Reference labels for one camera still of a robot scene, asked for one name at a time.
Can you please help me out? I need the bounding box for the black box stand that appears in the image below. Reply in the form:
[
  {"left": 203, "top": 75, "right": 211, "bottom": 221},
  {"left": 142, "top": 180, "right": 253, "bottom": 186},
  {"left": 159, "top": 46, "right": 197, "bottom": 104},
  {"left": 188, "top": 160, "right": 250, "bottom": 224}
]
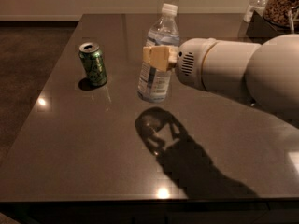
[{"left": 246, "top": 11, "right": 290, "bottom": 44}]

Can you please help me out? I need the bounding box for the glass jar of nuts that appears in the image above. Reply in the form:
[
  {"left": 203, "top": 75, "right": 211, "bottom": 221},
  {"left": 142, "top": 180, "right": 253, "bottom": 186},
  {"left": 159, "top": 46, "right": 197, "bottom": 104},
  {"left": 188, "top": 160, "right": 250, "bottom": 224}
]
[{"left": 263, "top": 0, "right": 299, "bottom": 27}]

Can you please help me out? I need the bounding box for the green soda can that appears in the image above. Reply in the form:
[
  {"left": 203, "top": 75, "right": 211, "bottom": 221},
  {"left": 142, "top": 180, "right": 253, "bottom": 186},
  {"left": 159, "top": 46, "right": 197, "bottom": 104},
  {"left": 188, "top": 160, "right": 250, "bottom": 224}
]
[{"left": 78, "top": 42, "right": 107, "bottom": 87}]

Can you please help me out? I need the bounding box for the clear plastic bottle in background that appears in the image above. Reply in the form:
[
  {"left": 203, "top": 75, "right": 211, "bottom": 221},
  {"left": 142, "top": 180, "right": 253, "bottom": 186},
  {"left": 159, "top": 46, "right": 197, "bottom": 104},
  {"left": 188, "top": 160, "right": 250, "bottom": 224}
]
[{"left": 243, "top": 0, "right": 267, "bottom": 23}]

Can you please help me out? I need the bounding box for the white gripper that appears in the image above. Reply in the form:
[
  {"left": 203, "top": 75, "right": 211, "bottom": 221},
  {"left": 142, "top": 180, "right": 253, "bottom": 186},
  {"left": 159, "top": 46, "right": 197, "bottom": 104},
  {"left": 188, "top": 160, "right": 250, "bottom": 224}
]
[{"left": 143, "top": 38, "right": 217, "bottom": 91}]

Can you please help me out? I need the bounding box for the blue label plastic water bottle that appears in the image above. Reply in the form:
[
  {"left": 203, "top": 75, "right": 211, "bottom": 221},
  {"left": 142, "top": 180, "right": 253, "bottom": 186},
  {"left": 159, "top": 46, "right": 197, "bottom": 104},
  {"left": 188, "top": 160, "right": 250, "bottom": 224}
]
[{"left": 137, "top": 3, "right": 180, "bottom": 103}]

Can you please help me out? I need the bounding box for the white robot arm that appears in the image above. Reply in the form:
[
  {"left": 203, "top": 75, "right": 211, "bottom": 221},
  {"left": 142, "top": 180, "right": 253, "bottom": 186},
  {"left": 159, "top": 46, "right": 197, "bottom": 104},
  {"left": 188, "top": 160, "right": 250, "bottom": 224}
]
[{"left": 143, "top": 34, "right": 299, "bottom": 126}]

